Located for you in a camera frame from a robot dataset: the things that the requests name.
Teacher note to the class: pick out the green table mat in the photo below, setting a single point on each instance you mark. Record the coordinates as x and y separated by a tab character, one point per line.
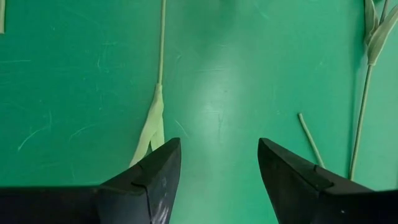
217	77

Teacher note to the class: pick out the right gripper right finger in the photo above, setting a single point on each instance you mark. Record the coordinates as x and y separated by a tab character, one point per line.
295	186

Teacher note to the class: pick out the black tulip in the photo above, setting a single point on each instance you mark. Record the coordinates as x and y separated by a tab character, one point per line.
374	46

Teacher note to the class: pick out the orange tulip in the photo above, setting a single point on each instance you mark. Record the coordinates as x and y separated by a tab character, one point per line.
308	133
154	124

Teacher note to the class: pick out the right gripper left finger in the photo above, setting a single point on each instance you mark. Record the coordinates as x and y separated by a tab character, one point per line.
149	186

